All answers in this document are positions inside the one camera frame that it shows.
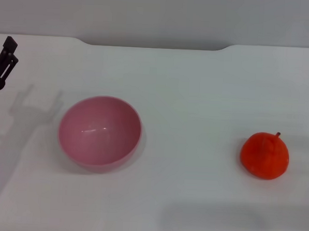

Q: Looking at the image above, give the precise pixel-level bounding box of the orange toy fruit with stem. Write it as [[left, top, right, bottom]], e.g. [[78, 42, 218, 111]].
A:
[[239, 129, 291, 181]]

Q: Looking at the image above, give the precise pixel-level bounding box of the pink plastic bowl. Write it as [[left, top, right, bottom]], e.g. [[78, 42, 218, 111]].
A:
[[56, 94, 144, 172]]

